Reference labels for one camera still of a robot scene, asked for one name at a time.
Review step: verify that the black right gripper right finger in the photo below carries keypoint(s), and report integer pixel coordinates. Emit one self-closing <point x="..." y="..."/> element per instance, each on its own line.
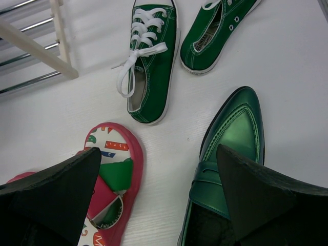
<point x="269" y="208"/>

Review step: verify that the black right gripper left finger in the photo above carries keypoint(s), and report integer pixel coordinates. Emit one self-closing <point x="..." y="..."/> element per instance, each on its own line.
<point x="49" y="207"/>

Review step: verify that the pink patterned sandal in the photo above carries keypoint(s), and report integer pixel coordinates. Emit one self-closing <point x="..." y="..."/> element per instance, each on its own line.
<point x="117" y="185"/>
<point x="20" y="176"/>

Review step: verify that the metallic green loafer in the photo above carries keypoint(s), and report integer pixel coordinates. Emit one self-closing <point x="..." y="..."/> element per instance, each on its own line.
<point x="238" y="125"/>

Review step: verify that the cream shoe rack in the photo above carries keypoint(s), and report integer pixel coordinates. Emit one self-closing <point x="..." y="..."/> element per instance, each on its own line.
<point x="55" y="55"/>

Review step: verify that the left green canvas sneaker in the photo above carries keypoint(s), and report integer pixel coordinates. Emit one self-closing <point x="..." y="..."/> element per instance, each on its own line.
<point x="146" y="75"/>

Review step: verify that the green canvas sneaker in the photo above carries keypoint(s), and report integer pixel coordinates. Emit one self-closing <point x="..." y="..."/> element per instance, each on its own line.
<point x="146" y="75"/>
<point x="215" y="22"/>

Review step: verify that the right green canvas sneaker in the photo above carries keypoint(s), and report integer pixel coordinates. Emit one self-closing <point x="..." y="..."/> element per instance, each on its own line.
<point x="215" y="22"/>

